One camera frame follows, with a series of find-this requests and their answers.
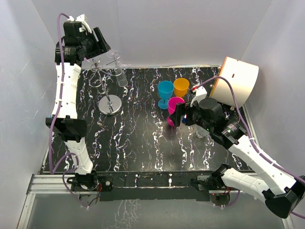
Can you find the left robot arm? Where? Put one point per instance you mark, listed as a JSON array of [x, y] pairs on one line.
[[79, 42]]

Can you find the blue wine glass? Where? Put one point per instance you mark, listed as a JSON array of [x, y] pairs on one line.
[[165, 91]]

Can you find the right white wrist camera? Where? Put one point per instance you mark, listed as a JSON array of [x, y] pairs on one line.
[[200, 93]]

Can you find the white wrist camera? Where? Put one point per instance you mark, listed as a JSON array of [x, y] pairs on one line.
[[83, 20], [200, 93]]

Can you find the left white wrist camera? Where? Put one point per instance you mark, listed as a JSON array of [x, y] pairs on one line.
[[83, 20]]

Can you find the clear wine glass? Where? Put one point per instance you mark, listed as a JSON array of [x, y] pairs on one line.
[[118, 72]]

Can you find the white cylindrical container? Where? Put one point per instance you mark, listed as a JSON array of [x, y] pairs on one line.
[[242, 77]]

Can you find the yellow wine glass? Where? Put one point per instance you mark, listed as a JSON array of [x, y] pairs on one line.
[[181, 86]]

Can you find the blue stapler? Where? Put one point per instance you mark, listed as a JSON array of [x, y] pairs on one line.
[[184, 119]]

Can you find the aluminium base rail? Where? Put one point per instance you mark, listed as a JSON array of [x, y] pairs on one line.
[[141, 172]]

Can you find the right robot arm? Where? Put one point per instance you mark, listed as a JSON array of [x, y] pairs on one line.
[[280, 191]]

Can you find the pink wine glass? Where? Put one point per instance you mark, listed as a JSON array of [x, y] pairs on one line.
[[172, 106]]

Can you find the chrome wine glass rack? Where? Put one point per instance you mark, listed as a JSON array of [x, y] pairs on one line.
[[110, 104]]

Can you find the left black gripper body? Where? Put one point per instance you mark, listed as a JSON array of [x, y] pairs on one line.
[[93, 47]]

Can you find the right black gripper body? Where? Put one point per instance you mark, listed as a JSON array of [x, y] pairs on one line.
[[193, 117]]

